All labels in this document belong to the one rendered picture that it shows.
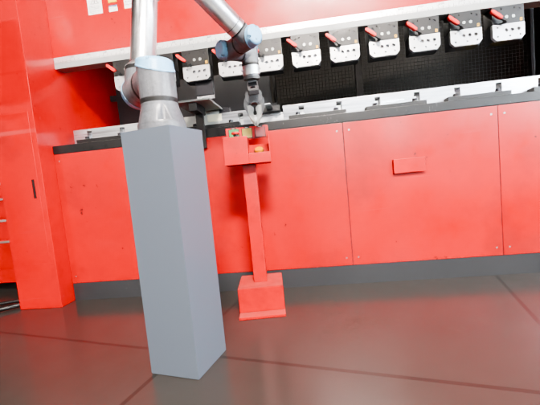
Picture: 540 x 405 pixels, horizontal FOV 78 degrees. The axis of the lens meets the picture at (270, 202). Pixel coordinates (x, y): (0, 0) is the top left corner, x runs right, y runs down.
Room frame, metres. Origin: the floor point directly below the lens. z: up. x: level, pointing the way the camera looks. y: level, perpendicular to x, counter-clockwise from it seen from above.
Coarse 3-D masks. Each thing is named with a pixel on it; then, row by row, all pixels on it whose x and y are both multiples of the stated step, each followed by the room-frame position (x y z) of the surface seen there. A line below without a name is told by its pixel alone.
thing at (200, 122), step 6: (192, 108) 1.67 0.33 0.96; (198, 108) 1.70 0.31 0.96; (204, 108) 1.80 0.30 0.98; (198, 114) 1.76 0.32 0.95; (204, 114) 1.79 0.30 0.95; (198, 120) 1.76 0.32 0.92; (198, 126) 1.76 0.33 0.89; (204, 126) 1.76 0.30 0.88; (204, 132) 1.76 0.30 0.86; (204, 138) 1.76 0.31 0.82; (204, 144) 1.76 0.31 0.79
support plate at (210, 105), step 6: (180, 102) 1.66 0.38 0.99; (186, 102) 1.66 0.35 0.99; (192, 102) 1.67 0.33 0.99; (198, 102) 1.68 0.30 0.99; (204, 102) 1.69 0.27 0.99; (210, 102) 1.71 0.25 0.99; (186, 108) 1.80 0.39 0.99; (210, 108) 1.85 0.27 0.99; (216, 108) 1.87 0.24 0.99; (222, 108) 1.90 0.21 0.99
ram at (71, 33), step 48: (48, 0) 1.98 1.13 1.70; (192, 0) 1.89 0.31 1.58; (240, 0) 1.86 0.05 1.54; (288, 0) 1.83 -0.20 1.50; (336, 0) 1.81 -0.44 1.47; (384, 0) 1.78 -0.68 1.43; (432, 0) 1.76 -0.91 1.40; (528, 0) 1.71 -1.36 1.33; (96, 48) 1.95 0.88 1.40; (192, 48) 1.89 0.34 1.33
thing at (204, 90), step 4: (212, 80) 1.92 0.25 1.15; (196, 84) 1.92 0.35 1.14; (200, 84) 1.92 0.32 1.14; (204, 84) 1.92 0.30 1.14; (208, 84) 1.92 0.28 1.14; (212, 84) 1.91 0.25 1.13; (196, 88) 1.92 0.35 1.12; (200, 88) 1.92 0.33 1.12; (204, 88) 1.92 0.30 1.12; (208, 88) 1.92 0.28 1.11; (212, 88) 1.91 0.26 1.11; (196, 92) 1.92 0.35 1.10; (200, 92) 1.92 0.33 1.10; (204, 92) 1.92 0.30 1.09; (208, 92) 1.92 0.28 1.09; (212, 92) 1.91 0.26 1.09; (200, 96) 1.93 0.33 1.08; (204, 96) 1.93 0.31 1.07; (208, 96) 1.93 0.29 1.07; (212, 96) 1.92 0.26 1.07
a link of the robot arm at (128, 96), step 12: (132, 0) 1.21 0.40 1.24; (144, 0) 1.19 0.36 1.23; (156, 0) 1.23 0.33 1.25; (132, 12) 1.20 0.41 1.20; (144, 12) 1.19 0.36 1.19; (156, 12) 1.23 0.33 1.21; (132, 24) 1.19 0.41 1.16; (144, 24) 1.19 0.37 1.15; (156, 24) 1.23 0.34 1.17; (132, 36) 1.19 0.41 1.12; (144, 36) 1.18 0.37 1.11; (156, 36) 1.23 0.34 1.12; (132, 48) 1.18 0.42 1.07; (144, 48) 1.18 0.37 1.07; (156, 48) 1.23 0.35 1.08; (132, 60) 1.17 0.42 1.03; (132, 72) 1.15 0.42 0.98; (132, 96) 1.15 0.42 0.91
